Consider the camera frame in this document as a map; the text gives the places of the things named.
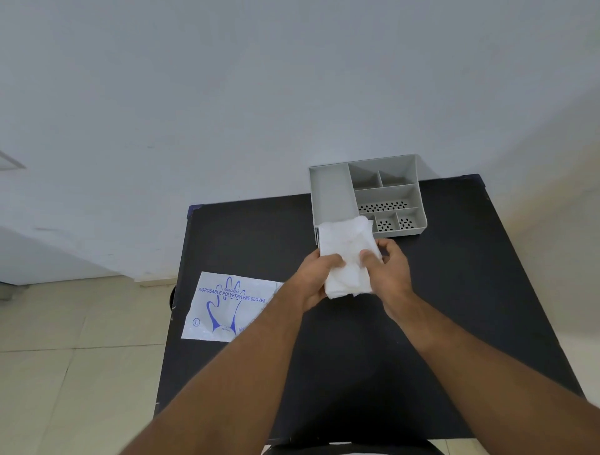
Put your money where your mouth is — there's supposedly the person's left forearm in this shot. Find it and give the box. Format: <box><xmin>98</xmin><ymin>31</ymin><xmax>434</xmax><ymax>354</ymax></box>
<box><xmin>119</xmin><ymin>283</ymin><xmax>306</xmax><ymax>455</ymax></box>

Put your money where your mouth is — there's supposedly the grey plastic organizer tray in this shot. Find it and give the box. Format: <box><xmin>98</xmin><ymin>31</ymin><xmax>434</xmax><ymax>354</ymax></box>
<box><xmin>309</xmin><ymin>154</ymin><xmax>428</xmax><ymax>246</ymax></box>

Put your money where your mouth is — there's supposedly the person's right hand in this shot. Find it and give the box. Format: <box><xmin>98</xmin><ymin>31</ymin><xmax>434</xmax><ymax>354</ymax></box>
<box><xmin>359</xmin><ymin>238</ymin><xmax>416</xmax><ymax>320</ymax></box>

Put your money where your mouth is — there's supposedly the person's left hand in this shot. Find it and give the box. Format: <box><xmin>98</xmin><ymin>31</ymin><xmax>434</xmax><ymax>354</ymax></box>
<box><xmin>283</xmin><ymin>252</ymin><xmax>347</xmax><ymax>313</ymax></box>

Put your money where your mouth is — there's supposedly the white glove packet blue print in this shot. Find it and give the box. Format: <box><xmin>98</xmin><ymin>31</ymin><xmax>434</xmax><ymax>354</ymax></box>
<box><xmin>181</xmin><ymin>271</ymin><xmax>285</xmax><ymax>343</ymax></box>

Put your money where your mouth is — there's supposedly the person's right forearm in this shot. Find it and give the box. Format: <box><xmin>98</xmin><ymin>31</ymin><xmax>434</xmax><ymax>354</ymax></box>
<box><xmin>385</xmin><ymin>292</ymin><xmax>600</xmax><ymax>455</ymax></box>

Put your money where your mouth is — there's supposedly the stack of clear plastic gloves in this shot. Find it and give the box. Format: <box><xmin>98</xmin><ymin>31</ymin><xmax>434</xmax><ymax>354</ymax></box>
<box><xmin>318</xmin><ymin>215</ymin><xmax>378</xmax><ymax>300</ymax></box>

